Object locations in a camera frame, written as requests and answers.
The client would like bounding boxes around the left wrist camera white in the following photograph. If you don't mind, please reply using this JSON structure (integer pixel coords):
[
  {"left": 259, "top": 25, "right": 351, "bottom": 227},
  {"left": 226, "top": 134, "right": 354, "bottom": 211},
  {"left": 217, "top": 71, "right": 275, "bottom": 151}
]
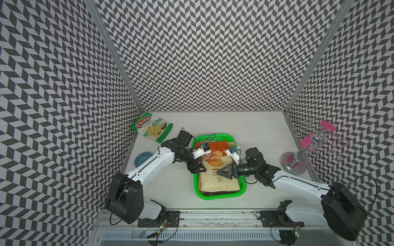
[{"left": 192, "top": 142, "right": 211, "bottom": 159}]

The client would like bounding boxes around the aluminium front rail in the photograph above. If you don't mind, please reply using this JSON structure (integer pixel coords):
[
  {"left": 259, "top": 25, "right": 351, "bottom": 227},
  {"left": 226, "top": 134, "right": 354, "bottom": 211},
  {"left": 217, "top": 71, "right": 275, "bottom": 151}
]
[{"left": 92, "top": 209, "right": 329, "bottom": 230}]

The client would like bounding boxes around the brown dark snack bag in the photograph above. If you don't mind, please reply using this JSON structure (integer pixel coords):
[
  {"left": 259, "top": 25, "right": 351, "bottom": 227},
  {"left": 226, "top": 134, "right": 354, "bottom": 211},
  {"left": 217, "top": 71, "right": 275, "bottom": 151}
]
[{"left": 201, "top": 190, "right": 240, "bottom": 196}]

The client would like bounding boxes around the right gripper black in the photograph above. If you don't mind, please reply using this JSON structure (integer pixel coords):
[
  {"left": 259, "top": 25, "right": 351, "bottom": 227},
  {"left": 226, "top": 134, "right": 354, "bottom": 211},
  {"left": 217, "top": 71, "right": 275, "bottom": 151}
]
[{"left": 216, "top": 162, "right": 258, "bottom": 180}]

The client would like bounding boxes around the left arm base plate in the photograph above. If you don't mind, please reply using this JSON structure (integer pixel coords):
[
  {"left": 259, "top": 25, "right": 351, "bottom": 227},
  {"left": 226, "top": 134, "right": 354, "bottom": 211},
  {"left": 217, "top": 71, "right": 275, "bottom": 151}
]
[{"left": 137, "top": 211, "right": 181, "bottom": 229}]

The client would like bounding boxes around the blue bowl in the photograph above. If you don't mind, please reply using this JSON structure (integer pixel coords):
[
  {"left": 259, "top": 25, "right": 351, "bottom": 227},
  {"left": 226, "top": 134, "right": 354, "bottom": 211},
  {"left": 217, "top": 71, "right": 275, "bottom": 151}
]
[{"left": 134, "top": 152, "right": 153, "bottom": 168}]

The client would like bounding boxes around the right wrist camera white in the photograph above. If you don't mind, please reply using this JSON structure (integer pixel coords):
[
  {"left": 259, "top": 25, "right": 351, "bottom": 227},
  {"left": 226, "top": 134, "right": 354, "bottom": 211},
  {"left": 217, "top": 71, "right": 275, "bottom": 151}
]
[{"left": 226, "top": 147, "right": 241, "bottom": 165}]

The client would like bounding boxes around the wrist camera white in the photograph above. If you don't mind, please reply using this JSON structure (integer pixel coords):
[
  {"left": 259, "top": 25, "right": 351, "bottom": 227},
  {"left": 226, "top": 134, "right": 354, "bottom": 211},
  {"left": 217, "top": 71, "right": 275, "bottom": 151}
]
[
  {"left": 226, "top": 147, "right": 241, "bottom": 165},
  {"left": 192, "top": 142, "right": 211, "bottom": 159}
]

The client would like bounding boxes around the green red Chuba bag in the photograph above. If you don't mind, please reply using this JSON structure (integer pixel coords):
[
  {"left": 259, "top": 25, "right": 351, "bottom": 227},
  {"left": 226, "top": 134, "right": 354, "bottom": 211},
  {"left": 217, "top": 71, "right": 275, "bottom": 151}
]
[{"left": 130, "top": 112, "right": 173, "bottom": 144}]

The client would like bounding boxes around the chrome pink cup stand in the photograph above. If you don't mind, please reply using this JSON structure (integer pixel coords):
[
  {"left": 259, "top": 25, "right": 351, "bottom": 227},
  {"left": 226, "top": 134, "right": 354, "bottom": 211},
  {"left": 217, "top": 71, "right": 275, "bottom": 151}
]
[{"left": 279, "top": 119, "right": 350, "bottom": 175}]

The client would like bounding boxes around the red orange snack bag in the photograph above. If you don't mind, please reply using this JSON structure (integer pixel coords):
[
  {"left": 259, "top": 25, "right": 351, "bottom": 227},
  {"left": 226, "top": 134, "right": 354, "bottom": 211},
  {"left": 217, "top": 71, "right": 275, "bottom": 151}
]
[{"left": 200, "top": 141, "right": 234, "bottom": 177}]

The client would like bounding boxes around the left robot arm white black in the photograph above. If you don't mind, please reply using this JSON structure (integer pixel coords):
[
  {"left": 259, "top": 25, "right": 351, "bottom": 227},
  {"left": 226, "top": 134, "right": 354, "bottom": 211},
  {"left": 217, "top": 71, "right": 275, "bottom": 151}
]
[{"left": 104, "top": 130, "right": 211, "bottom": 224}]

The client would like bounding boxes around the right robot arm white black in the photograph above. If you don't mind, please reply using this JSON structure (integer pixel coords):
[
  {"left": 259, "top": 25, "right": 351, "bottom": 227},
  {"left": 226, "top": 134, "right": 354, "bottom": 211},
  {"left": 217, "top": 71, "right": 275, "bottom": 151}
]
[{"left": 216, "top": 148, "right": 368, "bottom": 241}]

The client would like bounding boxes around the orange Chips bag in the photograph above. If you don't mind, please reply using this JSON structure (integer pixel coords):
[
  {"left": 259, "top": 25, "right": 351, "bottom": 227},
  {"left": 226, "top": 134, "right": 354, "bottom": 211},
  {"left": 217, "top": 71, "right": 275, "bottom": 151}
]
[{"left": 198, "top": 176, "right": 241, "bottom": 192}]

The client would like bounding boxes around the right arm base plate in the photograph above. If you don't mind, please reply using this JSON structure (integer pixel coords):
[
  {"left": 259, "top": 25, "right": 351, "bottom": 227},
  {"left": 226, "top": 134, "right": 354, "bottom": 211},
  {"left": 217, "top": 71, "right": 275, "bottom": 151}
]
[{"left": 257, "top": 210, "right": 305, "bottom": 228}]

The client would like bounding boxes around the green plastic basket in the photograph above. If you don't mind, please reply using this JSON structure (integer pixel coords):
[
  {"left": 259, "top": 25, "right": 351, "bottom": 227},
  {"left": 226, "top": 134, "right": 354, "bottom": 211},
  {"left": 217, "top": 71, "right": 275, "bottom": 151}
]
[{"left": 194, "top": 133, "right": 248, "bottom": 200}]

